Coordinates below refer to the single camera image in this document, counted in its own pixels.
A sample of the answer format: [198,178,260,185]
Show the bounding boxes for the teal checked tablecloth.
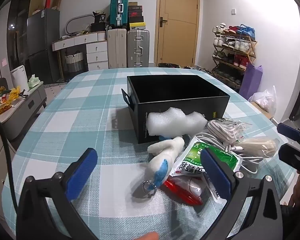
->
[1,67,298,240]

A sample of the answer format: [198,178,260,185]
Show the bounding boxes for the person's right hand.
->
[289,179,300,207]

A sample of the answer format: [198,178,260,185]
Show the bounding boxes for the yellow plastic bag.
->
[0,86,21,116]

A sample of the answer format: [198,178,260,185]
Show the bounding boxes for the white plastic bag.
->
[248,86,277,116]

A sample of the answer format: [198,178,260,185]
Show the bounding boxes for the clear bag of shoelaces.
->
[206,119,252,143]

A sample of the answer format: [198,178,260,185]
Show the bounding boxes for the dark glass cabinet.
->
[7,0,36,68]

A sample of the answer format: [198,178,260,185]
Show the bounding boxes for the black and red shoe box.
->
[128,5,144,17]

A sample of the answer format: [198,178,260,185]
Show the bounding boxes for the red snack packet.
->
[162,176,204,206]

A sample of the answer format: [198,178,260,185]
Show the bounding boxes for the wooden shoe rack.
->
[211,31,258,90]

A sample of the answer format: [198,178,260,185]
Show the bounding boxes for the white and blue plush toy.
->
[131,137,185,198]

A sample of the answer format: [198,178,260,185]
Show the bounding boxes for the oval mirror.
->
[65,14,97,35]

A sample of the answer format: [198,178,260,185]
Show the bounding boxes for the silver suitcase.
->
[127,29,150,68]

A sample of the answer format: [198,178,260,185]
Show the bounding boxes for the beige item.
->
[236,136,280,158]

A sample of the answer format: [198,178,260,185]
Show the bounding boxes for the person's left hand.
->
[134,231,160,240]

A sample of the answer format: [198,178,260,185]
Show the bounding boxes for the wooden door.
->
[156,0,200,67]

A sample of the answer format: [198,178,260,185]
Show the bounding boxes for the black cardboard box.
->
[122,74,231,144]

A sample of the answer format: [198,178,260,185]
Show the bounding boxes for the grey refrigerator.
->
[27,9,61,83]

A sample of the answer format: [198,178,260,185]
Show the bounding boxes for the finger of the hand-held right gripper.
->
[279,142,300,173]
[277,122,300,145]

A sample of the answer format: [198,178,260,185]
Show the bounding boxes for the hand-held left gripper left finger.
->
[16,148,98,240]

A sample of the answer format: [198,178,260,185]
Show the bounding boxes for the rows of assorted shoes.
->
[212,22,256,85]

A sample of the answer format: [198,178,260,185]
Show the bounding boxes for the yellow and black shoe box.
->
[129,22,147,31]

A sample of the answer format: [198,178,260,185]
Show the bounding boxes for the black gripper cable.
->
[0,110,21,212]

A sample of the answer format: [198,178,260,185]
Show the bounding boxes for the purple bag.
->
[238,63,263,101]

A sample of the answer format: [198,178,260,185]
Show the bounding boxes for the large black bag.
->
[90,22,108,32]

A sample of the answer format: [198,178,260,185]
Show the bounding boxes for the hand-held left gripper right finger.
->
[201,148,283,240]

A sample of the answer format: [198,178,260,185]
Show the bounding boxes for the beige suitcase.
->
[107,28,127,69]

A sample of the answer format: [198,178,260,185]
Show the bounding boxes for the white charging cable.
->
[190,130,265,175]

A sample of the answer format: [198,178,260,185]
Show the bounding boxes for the small black printed bag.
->
[92,11,107,23]

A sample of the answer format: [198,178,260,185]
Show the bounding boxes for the pile of loose shoes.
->
[176,64,212,74]

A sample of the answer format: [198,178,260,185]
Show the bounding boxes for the white bin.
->
[10,65,30,92]

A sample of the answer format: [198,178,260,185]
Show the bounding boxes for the white foam wrap piece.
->
[145,107,208,137]

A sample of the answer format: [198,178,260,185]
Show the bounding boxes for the grey low cabinet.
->
[0,81,48,141]

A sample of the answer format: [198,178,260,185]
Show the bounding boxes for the teal suitcase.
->
[109,0,129,28]

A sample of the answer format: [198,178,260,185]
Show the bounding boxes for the grey laundry basket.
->
[64,52,87,74]

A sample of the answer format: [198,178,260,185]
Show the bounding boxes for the white dresser with drawers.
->
[52,31,109,72]

